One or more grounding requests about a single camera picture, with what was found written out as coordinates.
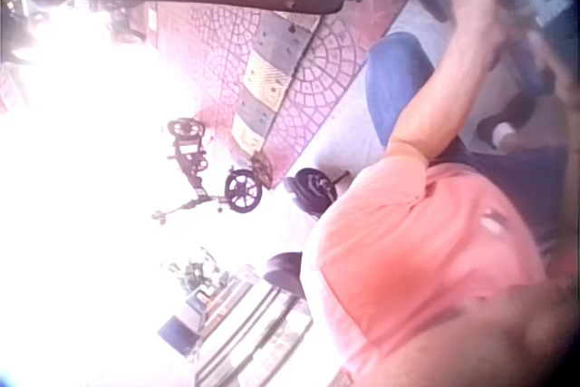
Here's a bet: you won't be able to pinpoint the green potted plant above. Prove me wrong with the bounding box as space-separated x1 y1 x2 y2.
161 246 230 294

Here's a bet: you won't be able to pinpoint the black tyre wheel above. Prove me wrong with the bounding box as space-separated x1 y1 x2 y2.
283 167 353 218

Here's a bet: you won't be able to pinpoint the parked motorbike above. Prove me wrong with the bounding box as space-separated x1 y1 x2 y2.
151 116 265 225

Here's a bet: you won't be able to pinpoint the black round seat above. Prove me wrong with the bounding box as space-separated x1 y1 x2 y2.
262 250 310 298

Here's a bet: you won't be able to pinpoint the dark blue post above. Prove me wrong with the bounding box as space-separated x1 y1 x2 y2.
497 35 557 99

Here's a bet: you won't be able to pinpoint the person's legs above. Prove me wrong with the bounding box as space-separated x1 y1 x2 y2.
434 95 575 247

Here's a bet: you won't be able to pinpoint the yellow black speed bump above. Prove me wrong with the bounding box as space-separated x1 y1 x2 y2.
227 9 324 169

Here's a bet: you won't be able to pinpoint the display rack with goods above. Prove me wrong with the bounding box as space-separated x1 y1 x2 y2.
192 264 348 387

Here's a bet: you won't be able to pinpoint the person's right hand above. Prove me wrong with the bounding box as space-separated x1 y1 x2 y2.
527 33 580 101

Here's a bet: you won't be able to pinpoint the blue box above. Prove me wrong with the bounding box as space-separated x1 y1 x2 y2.
157 314 201 357

